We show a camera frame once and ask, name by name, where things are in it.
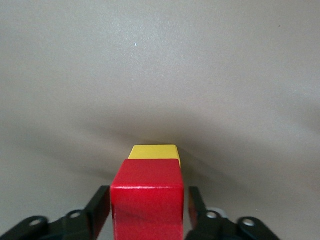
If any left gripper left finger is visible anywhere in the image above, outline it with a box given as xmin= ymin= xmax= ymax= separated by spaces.
xmin=0 ymin=185 xmax=112 ymax=240

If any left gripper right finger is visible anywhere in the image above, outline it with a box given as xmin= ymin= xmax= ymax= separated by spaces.
xmin=184 ymin=186 xmax=281 ymax=240

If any red wooden block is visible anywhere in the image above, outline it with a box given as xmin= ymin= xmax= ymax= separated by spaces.
xmin=110 ymin=158 xmax=186 ymax=240

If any yellow wooden block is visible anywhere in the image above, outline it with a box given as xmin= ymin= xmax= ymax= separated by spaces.
xmin=127 ymin=144 xmax=182 ymax=169

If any brown paper table cover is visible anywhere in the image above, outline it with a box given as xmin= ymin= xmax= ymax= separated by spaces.
xmin=0 ymin=0 xmax=320 ymax=240

